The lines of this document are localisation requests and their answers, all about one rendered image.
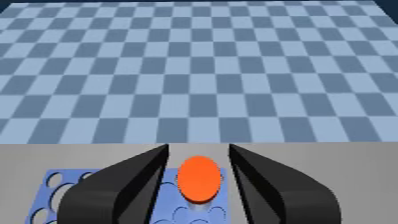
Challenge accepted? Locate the orange-capped centrifuge tube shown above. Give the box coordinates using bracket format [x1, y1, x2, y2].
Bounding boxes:
[175, 155, 223, 212]

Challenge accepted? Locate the blue tube rack with holes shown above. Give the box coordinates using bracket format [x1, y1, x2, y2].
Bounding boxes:
[26, 168, 232, 224]

